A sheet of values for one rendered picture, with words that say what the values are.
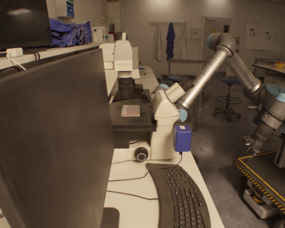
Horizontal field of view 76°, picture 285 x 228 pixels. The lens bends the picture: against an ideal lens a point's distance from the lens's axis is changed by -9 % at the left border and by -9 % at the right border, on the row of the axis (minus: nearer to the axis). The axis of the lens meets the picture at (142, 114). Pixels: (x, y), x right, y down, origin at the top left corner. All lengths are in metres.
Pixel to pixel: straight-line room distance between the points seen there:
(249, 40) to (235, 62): 6.17
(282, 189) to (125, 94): 1.33
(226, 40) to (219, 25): 5.86
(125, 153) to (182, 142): 0.29
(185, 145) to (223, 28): 6.57
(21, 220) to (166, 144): 0.79
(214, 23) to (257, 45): 1.78
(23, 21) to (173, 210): 0.92
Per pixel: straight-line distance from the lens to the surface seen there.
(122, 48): 0.85
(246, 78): 1.66
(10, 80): 0.19
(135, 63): 3.19
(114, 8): 5.33
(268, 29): 8.10
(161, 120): 0.87
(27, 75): 0.22
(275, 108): 1.06
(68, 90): 0.32
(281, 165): 1.96
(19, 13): 0.94
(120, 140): 0.91
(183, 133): 0.78
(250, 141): 1.10
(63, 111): 0.29
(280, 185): 1.77
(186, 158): 1.01
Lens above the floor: 1.30
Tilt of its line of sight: 21 degrees down
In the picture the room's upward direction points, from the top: straight up
